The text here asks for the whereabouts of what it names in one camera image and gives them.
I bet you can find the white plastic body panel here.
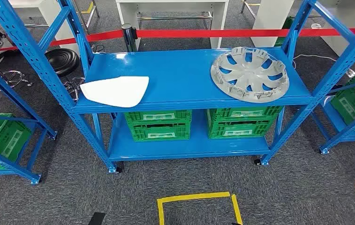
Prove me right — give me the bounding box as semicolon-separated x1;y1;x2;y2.
80;75;150;108

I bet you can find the blue metal shelf rack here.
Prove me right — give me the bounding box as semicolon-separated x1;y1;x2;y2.
0;0;355;174
310;52;355;155
0;56;57;185

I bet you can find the red barrier belt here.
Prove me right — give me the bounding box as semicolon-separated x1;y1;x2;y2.
0;28;355;54

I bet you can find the silver wheel hubcap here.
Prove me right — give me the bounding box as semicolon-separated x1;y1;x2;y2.
210;46;290;104

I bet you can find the white panel table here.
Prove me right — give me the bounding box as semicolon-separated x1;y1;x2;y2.
250;0;355;57
0;0;80;55
115;0;229;52

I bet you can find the black round stool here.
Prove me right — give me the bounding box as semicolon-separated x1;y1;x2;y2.
44;48;86;102
0;49;33;99

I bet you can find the black floor marker strip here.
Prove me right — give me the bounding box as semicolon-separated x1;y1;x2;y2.
88;212;106;225

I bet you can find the black stanchion post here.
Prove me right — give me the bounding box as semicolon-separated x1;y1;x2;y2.
121;23;138;53

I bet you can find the white cable with adapter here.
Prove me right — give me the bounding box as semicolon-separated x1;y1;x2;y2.
292;54;355;78

